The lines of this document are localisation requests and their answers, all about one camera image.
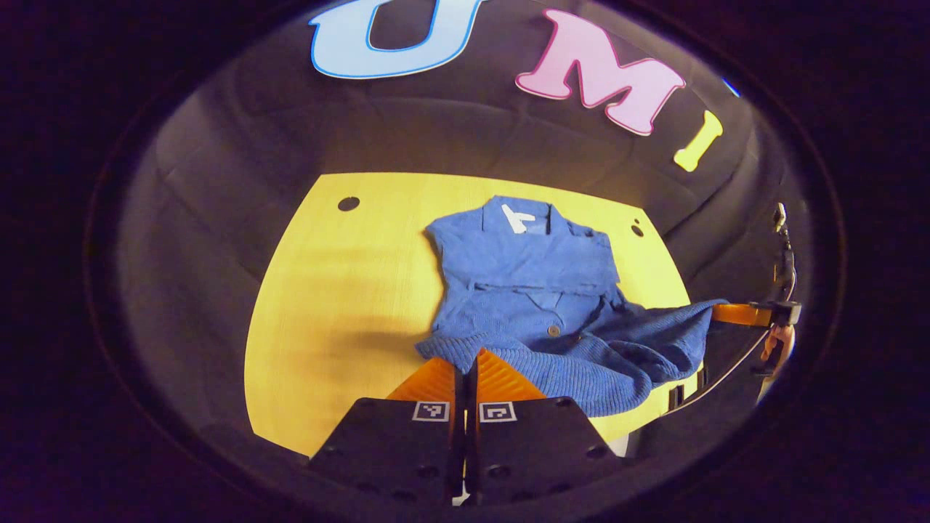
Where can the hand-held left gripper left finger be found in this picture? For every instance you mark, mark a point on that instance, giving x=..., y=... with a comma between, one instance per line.
x=392, y=450

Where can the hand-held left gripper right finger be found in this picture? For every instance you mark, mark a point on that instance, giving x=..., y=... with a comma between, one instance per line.
x=530, y=450

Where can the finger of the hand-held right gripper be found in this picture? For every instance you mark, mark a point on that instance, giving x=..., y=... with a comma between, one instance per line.
x=741, y=314

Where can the blue shirt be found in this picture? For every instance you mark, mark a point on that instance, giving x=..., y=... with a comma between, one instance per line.
x=530, y=283

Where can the black backdrop cloth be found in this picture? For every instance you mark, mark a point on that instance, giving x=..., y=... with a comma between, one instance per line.
x=218, y=218

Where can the black table edge bracket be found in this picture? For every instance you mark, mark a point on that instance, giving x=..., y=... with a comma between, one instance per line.
x=676, y=397

